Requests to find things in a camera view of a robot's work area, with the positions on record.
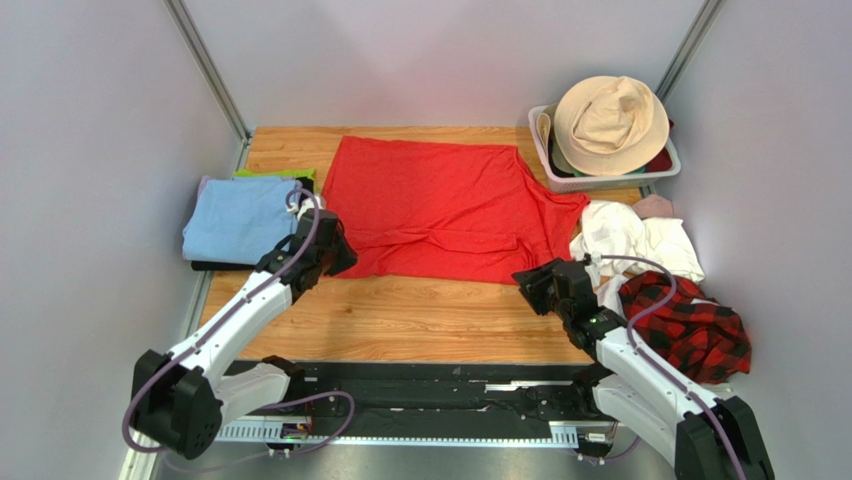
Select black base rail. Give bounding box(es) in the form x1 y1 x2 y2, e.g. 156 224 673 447
264 361 615 441

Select dark red garment in basket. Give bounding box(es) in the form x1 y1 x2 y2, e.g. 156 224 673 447
643 145 673 173

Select beige bucket hat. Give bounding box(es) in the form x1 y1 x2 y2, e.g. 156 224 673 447
553 76 671 174

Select red t-shirt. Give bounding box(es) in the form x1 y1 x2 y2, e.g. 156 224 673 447
322 136 590 284

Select folded lime green shorts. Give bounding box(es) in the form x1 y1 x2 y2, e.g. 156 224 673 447
233 168 316 181

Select aluminium frame rail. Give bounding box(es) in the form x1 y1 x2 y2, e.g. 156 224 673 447
119 373 763 480

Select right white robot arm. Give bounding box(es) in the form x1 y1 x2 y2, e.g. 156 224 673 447
512 256 775 479

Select teal garment in basket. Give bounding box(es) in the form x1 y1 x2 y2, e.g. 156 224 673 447
571 165 647 177

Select folded black garment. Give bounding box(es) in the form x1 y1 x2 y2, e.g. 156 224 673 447
191 175 317 273

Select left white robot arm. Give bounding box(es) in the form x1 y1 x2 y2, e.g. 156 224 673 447
122 208 357 460

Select red black plaid shirt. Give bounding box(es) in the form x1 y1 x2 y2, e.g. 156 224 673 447
635 277 752 384

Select white crumpled shirt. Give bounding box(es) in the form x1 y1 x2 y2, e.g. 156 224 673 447
570 200 705 313

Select white perforated plastic basket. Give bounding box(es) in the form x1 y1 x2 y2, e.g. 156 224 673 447
528 105 682 193

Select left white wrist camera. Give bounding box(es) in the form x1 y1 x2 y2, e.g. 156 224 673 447
286 193 327 220

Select folded light blue shirt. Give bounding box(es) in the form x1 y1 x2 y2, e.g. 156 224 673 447
182 175 303 266

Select pink garment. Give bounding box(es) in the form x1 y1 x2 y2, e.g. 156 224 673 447
632 194 675 220

